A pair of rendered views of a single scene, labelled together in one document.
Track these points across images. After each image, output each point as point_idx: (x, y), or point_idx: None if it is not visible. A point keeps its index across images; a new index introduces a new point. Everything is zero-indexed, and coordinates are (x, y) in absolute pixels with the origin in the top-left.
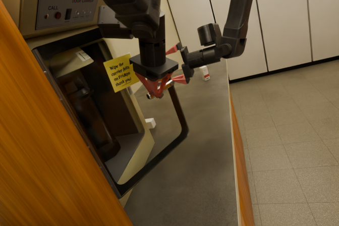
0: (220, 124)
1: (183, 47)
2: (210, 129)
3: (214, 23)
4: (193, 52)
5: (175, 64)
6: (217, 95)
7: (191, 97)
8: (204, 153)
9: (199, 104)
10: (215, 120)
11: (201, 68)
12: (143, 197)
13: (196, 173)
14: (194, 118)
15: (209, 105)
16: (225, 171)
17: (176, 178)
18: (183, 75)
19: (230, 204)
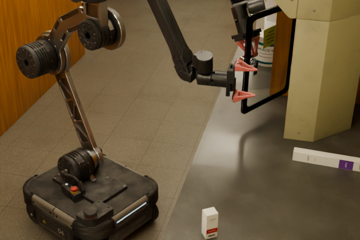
0: (212, 136)
1: (230, 68)
2: (223, 135)
3: (196, 52)
4: (221, 70)
5: (232, 35)
6: (202, 178)
7: (242, 190)
8: (232, 119)
9: (231, 170)
10: (216, 142)
11: (214, 207)
12: (276, 106)
13: (238, 110)
14: (238, 151)
15: (218, 163)
16: (219, 108)
17: (253, 111)
18: (237, 94)
19: (220, 97)
